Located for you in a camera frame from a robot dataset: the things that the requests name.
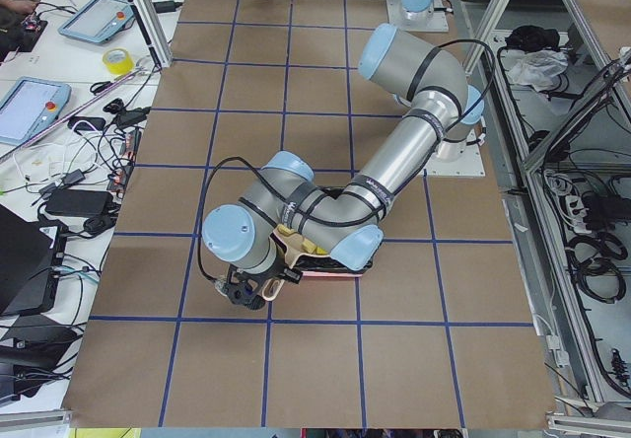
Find black scissors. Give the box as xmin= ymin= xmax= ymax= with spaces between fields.
xmin=89 ymin=81 xmax=113 ymax=96

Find beige ring-shaped trash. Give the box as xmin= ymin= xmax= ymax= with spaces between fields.
xmin=277 ymin=224 xmax=295 ymax=237

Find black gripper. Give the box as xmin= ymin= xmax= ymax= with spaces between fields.
xmin=216 ymin=264 xmax=302 ymax=310

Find yellow tape roll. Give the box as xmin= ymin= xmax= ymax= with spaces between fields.
xmin=102 ymin=47 xmax=134 ymax=75

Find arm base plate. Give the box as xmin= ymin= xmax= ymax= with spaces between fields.
xmin=424 ymin=129 xmax=486 ymax=179
xmin=386 ymin=0 xmax=449 ymax=33

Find yellow sponge piece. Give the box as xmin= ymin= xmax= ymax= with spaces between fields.
xmin=301 ymin=238 xmax=327 ymax=256

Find aluminium frame post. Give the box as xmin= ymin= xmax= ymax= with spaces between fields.
xmin=127 ymin=0 xmax=173 ymax=69

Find black laptop power brick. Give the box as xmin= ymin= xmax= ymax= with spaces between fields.
xmin=44 ymin=189 xmax=113 ymax=217

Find upper blue teach pendant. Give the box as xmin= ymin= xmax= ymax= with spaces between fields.
xmin=58 ymin=0 xmax=134 ymax=44

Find beige dustpan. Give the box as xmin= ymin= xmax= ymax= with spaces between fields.
xmin=261 ymin=227 xmax=328 ymax=302

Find lower blue teach pendant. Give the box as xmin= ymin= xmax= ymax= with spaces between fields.
xmin=1 ymin=77 xmax=72 ymax=146

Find pink bin with black bag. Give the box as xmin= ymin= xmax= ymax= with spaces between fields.
xmin=286 ymin=181 xmax=391 ymax=273

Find black computer box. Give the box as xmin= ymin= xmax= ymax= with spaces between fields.
xmin=1 ymin=207 xmax=68 ymax=318

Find white crumpled cloth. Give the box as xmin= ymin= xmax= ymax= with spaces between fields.
xmin=507 ymin=50 xmax=569 ymax=91

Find blue teach pendant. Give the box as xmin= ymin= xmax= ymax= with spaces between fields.
xmin=58 ymin=0 xmax=134 ymax=44
xmin=1 ymin=77 xmax=72 ymax=146

